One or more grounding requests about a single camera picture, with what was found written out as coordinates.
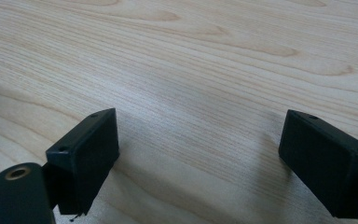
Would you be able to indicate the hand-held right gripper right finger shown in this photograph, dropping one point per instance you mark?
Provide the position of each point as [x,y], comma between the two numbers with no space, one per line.
[329,161]

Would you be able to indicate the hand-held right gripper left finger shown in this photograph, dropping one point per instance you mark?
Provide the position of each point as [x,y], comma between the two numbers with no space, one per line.
[84,161]

